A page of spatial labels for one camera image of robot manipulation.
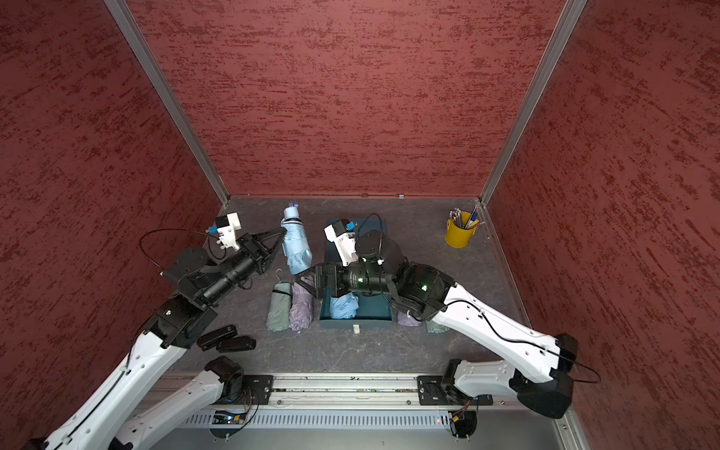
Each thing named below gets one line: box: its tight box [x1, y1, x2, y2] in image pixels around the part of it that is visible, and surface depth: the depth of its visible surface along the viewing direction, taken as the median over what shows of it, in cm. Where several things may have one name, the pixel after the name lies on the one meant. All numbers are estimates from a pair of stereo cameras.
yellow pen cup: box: [444, 218, 479, 249], surface depth 102 cm
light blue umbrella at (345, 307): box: [330, 291, 360, 320], surface depth 71 cm
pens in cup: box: [448, 205, 480, 230], surface depth 102 cm
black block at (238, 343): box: [215, 335, 257, 354], surface depth 83 cm
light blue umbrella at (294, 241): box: [280, 202, 314, 275], surface depth 62 cm
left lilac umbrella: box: [289, 281, 314, 331], surface depth 86 cm
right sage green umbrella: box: [425, 319, 451, 335], surface depth 85 cm
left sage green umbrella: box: [266, 281, 294, 332], surface depth 88 cm
